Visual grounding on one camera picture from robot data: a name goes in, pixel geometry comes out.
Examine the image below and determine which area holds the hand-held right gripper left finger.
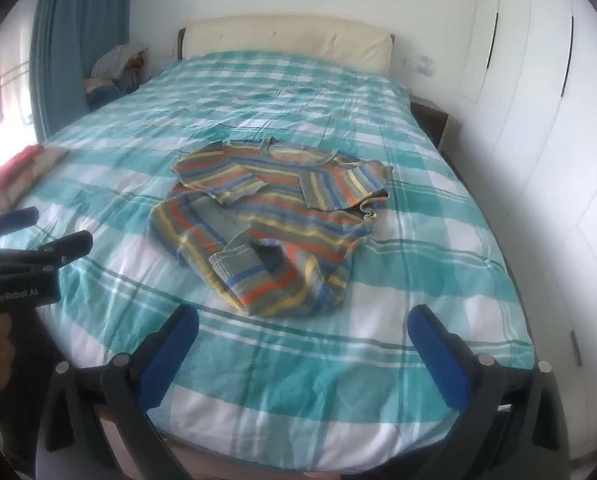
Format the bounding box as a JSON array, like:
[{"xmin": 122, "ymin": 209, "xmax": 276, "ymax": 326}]
[{"xmin": 37, "ymin": 304, "xmax": 200, "ymax": 480}]

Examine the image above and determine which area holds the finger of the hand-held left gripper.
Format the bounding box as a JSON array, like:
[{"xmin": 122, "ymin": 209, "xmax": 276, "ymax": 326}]
[
  {"xmin": 0, "ymin": 230, "xmax": 94, "ymax": 277},
  {"xmin": 0, "ymin": 206, "xmax": 40, "ymax": 250}
]

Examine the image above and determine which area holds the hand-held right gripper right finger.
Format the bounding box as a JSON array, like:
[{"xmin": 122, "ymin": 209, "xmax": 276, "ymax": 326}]
[{"xmin": 407, "ymin": 304, "xmax": 571, "ymax": 480}]

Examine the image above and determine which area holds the striped knit sweater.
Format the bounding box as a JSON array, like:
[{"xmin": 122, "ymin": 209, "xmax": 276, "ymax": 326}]
[{"xmin": 148, "ymin": 137, "xmax": 394, "ymax": 318}]

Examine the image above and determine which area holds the pile of clothes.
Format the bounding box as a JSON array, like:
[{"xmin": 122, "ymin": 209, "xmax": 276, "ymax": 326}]
[{"xmin": 83, "ymin": 44, "xmax": 152, "ymax": 111}]

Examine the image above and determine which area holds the red folded cloth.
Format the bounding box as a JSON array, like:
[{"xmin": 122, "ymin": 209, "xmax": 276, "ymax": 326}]
[{"xmin": 0, "ymin": 144, "xmax": 44, "ymax": 188}]

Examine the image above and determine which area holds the bed with teal plaid cover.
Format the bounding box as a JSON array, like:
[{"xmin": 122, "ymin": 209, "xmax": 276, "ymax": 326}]
[{"xmin": 0, "ymin": 50, "xmax": 536, "ymax": 466}]

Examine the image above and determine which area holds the teal curtain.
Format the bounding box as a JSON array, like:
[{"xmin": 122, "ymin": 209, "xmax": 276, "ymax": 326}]
[{"xmin": 31, "ymin": 0, "xmax": 134, "ymax": 143}]

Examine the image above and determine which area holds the dark nightstand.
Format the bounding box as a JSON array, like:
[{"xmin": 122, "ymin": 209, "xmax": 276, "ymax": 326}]
[{"xmin": 409, "ymin": 95, "xmax": 450, "ymax": 153}]

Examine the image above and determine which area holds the white wardrobe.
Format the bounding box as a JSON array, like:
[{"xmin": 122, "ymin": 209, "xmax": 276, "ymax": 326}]
[{"xmin": 438, "ymin": 0, "xmax": 597, "ymax": 461}]

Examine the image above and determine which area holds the cream padded headboard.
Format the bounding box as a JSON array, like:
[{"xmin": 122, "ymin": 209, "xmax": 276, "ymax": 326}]
[{"xmin": 177, "ymin": 14, "xmax": 396, "ymax": 77}]

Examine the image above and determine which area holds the white wall socket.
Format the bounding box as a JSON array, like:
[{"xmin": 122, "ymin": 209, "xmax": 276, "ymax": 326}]
[{"xmin": 403, "ymin": 54, "xmax": 438, "ymax": 77}]

